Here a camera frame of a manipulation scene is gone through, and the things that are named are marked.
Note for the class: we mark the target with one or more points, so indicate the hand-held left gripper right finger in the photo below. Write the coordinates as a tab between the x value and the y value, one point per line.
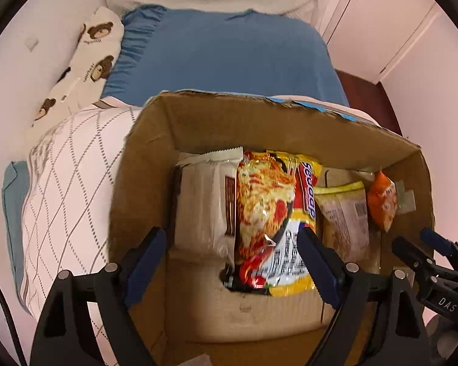
320	270

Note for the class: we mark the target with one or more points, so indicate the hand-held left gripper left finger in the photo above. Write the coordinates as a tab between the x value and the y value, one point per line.
145	263

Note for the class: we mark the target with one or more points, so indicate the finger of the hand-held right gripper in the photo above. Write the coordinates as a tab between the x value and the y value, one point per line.
437	241
410	251

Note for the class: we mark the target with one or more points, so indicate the instant noodle packet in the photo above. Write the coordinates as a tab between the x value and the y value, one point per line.
259	198

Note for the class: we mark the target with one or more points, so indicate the cardboard box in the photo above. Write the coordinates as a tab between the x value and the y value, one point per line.
198	122

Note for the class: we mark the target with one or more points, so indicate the beige barcoded snack packet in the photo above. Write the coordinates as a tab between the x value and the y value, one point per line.
343	217

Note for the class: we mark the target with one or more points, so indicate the orange panda snack packet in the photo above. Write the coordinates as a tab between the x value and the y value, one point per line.
381	198

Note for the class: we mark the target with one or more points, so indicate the white snack packet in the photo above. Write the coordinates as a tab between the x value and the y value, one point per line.
202	206

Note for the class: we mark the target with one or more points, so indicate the light blue bed sheet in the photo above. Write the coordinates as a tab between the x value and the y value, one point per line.
13	213

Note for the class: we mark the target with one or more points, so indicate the bear print pillow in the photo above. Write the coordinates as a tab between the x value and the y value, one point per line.
95	45

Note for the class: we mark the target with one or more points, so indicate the blue pillow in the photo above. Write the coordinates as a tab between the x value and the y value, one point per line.
221	53

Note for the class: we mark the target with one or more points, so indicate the white door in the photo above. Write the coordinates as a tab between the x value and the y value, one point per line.
381	19

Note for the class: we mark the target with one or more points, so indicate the white wall switch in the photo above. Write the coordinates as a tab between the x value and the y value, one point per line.
32	44

